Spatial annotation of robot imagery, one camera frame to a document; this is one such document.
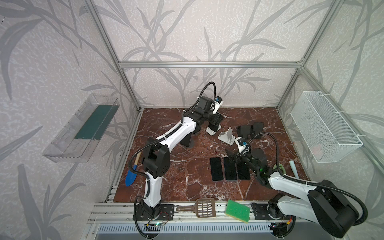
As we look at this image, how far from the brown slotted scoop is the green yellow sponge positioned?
0.24 ft

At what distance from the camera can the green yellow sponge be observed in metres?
0.72

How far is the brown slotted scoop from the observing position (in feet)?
2.45
